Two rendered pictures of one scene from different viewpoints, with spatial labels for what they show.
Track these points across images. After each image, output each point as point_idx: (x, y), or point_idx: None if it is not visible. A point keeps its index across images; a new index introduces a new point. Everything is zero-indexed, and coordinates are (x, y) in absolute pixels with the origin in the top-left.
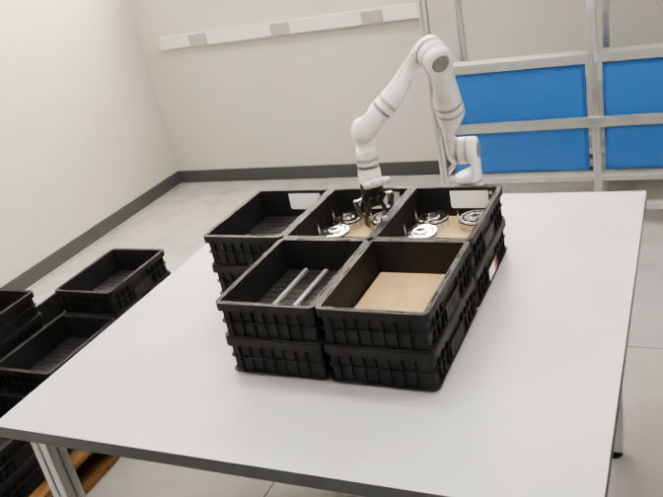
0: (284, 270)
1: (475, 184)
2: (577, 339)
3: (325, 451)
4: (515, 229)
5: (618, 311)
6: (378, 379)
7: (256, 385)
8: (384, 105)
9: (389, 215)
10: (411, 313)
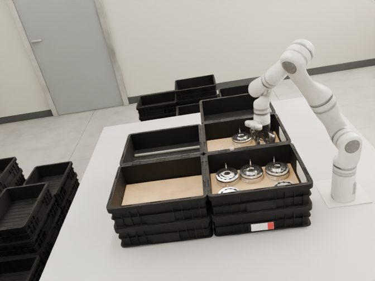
0: (195, 140)
1: (339, 169)
2: None
3: (78, 222)
4: (351, 221)
5: None
6: None
7: None
8: (263, 78)
9: (239, 148)
10: (108, 202)
